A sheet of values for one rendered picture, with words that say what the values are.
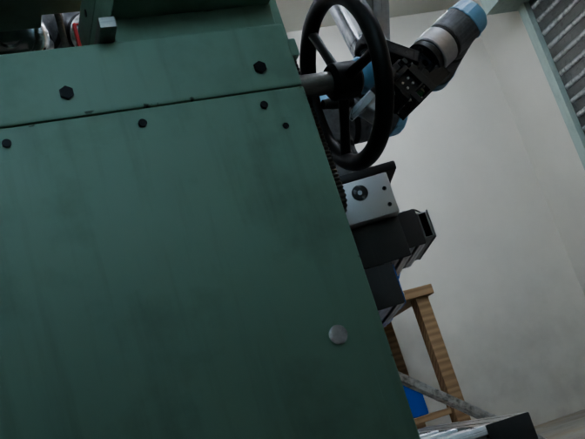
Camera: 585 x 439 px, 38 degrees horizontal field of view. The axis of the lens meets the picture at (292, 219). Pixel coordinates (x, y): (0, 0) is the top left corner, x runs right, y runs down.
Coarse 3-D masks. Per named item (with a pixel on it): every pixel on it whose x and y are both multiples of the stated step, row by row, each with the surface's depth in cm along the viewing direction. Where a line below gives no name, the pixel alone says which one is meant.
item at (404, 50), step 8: (360, 40) 148; (360, 48) 149; (392, 48) 149; (400, 48) 149; (408, 48) 150; (360, 56) 150; (392, 56) 149; (400, 56) 149; (408, 56) 149; (416, 56) 150; (392, 64) 152; (416, 64) 150
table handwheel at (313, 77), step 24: (336, 0) 127; (360, 0) 122; (312, 24) 137; (360, 24) 121; (312, 48) 141; (384, 48) 119; (312, 72) 143; (336, 72) 129; (360, 72) 131; (384, 72) 119; (312, 96) 130; (336, 96) 131; (384, 96) 120; (384, 120) 122; (336, 144) 140; (384, 144) 125; (360, 168) 131
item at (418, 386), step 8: (400, 376) 324; (408, 376) 325; (408, 384) 325; (416, 384) 325; (424, 384) 326; (424, 392) 327; (432, 392) 326; (440, 392) 327; (440, 400) 328; (448, 400) 327; (456, 400) 328; (456, 408) 330; (464, 408) 327; (472, 408) 328; (480, 416) 329; (488, 416) 329
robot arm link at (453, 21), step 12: (468, 0) 158; (456, 12) 155; (468, 12) 156; (480, 12) 157; (444, 24) 154; (456, 24) 154; (468, 24) 155; (480, 24) 157; (456, 36) 153; (468, 36) 155; (468, 48) 160
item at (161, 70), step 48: (96, 48) 97; (144, 48) 99; (192, 48) 101; (240, 48) 103; (288, 48) 105; (0, 96) 92; (48, 96) 94; (96, 96) 95; (144, 96) 97; (192, 96) 99
